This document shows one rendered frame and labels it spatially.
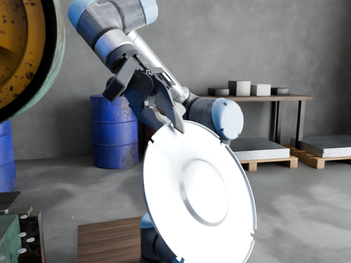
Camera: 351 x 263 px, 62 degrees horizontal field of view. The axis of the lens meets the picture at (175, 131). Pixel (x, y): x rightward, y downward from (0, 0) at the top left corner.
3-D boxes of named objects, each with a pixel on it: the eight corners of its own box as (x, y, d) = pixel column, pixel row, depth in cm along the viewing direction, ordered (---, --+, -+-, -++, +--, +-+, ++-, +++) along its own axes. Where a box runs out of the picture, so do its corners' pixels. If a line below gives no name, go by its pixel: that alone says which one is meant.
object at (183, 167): (260, 183, 69) (262, 182, 69) (240, 312, 48) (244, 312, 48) (176, 96, 62) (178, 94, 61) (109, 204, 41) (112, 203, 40)
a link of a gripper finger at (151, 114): (190, 133, 61) (164, 99, 63) (176, 139, 56) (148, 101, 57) (180, 141, 62) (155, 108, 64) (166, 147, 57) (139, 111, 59)
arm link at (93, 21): (98, -13, 64) (62, -2, 60) (129, 22, 62) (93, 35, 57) (97, 15, 70) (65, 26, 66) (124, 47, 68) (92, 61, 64)
